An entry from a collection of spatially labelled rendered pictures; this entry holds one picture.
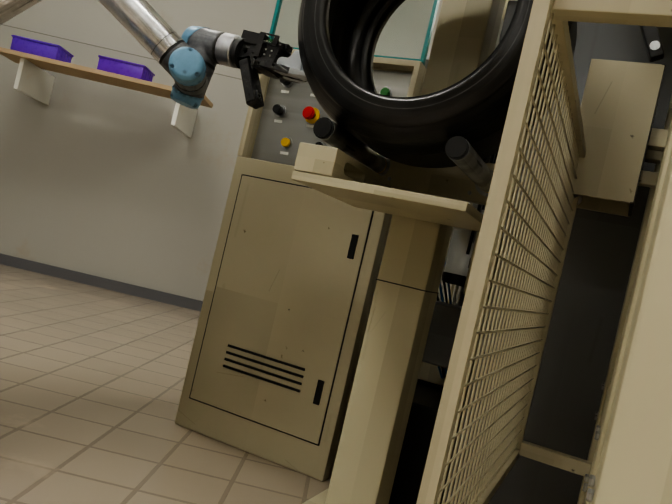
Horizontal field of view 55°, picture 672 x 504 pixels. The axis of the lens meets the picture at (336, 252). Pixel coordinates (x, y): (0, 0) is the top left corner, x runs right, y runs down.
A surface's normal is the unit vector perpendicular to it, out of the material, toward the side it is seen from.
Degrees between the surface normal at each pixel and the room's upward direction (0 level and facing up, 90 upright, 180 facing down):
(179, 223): 90
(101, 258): 90
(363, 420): 90
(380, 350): 90
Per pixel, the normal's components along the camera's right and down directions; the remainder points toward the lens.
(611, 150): -0.39, -0.10
